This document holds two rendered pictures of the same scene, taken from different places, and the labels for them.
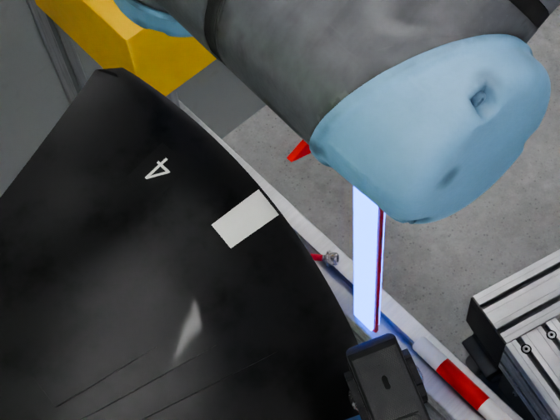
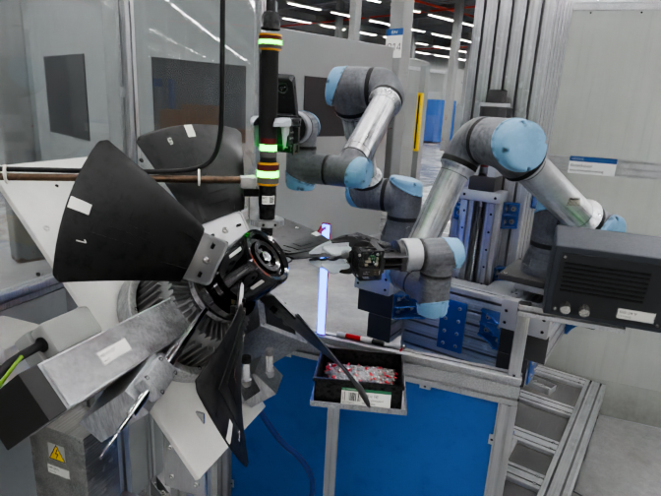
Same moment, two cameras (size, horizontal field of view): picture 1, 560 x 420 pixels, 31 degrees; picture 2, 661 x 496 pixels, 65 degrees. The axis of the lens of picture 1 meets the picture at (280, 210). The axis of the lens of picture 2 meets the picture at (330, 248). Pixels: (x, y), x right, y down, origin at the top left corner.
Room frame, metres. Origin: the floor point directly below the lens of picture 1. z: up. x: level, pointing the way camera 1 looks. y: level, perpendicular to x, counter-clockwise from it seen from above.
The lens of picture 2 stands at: (-0.80, 0.71, 1.51)
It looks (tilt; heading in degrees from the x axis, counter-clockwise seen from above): 16 degrees down; 326
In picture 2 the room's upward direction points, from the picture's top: 3 degrees clockwise
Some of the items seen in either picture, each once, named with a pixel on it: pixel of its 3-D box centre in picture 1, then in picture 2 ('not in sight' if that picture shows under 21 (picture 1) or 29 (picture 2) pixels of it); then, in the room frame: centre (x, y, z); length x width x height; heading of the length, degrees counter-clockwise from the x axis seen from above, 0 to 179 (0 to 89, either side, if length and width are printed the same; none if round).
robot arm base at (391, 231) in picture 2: not in sight; (402, 228); (0.53, -0.52, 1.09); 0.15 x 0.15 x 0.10
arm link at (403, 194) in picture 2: not in sight; (403, 196); (0.54, -0.51, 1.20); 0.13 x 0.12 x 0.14; 33
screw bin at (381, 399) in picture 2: not in sight; (359, 377); (0.11, -0.03, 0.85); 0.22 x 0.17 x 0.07; 50
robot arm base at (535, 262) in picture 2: not in sight; (548, 257); (0.07, -0.70, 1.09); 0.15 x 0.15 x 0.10
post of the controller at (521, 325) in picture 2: not in sight; (519, 339); (-0.09, -0.38, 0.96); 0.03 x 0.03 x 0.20; 35
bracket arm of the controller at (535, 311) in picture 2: not in sight; (570, 316); (-0.17, -0.44, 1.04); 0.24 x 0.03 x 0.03; 35
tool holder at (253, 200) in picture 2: not in sight; (262, 201); (0.14, 0.23, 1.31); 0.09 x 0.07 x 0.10; 70
